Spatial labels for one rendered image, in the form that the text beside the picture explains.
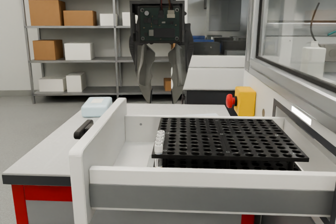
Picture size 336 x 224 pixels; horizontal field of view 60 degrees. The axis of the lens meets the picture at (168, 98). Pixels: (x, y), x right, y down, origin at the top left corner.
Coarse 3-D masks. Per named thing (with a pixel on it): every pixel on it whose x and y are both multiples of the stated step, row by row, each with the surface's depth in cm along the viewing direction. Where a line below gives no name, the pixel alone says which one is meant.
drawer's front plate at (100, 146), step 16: (112, 112) 52; (96, 128) 44; (112, 128) 52; (80, 144) 38; (96, 144) 42; (112, 144) 52; (80, 160) 36; (96, 160) 43; (112, 160) 52; (80, 176) 37; (80, 192) 38; (80, 208) 38
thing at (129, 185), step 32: (128, 128) 63; (288, 128) 58; (128, 160) 54; (320, 160) 44; (96, 192) 39; (128, 192) 39; (160, 192) 39; (192, 192) 38; (224, 192) 38; (256, 192) 38; (288, 192) 38; (320, 192) 38
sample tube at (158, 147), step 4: (156, 144) 42; (160, 144) 42; (156, 148) 42; (160, 148) 42; (156, 152) 42; (160, 152) 42; (156, 160) 42; (160, 160) 42; (156, 164) 43; (160, 164) 43
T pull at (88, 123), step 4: (88, 120) 53; (92, 120) 54; (84, 124) 51; (88, 124) 51; (92, 124) 51; (80, 128) 49; (84, 128) 50; (88, 128) 50; (76, 132) 48; (80, 132) 48; (84, 132) 50; (76, 136) 47; (80, 136) 48
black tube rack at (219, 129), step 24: (192, 120) 57; (216, 120) 57; (240, 120) 58; (264, 120) 57; (168, 144) 46; (192, 144) 46; (216, 144) 45; (240, 144) 45; (264, 144) 46; (288, 144) 46; (216, 168) 45; (240, 168) 44; (264, 168) 44; (288, 168) 43
